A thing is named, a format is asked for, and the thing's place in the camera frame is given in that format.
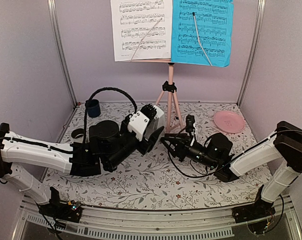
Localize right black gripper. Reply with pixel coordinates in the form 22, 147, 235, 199
161, 133, 218, 170

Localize white metronome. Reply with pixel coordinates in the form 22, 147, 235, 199
144, 105, 165, 140

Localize pink music stand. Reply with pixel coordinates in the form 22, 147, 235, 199
129, 58, 182, 131

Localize sheet music paper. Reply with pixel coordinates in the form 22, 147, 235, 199
110, 0, 173, 62

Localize blue cloth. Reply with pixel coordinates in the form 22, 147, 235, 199
171, 0, 234, 68

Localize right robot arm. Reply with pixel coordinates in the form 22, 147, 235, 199
161, 121, 302, 218

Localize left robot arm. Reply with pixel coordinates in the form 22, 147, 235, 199
0, 112, 164, 217

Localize pink plate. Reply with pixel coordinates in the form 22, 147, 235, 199
213, 110, 245, 134

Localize dark blue cup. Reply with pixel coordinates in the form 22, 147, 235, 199
85, 99, 101, 118

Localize paper coffee cup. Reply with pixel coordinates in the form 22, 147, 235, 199
71, 128, 84, 142

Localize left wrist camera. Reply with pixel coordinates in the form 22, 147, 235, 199
128, 104, 156, 142

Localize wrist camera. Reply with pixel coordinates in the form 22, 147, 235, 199
185, 114, 196, 140
128, 104, 156, 142

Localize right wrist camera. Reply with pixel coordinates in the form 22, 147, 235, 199
185, 114, 196, 140

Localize left camera cable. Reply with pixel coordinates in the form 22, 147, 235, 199
82, 86, 139, 143

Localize front aluminium rail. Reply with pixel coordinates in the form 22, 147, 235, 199
12, 195, 302, 240

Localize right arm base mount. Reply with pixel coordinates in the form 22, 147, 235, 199
232, 201, 275, 235

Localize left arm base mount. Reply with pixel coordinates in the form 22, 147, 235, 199
39, 201, 83, 223

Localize right aluminium post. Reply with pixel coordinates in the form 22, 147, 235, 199
236, 0, 266, 108

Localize aluminium post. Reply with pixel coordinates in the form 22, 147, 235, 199
47, 0, 77, 107
236, 0, 266, 108

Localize left aluminium post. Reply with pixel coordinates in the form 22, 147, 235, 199
47, 0, 77, 107

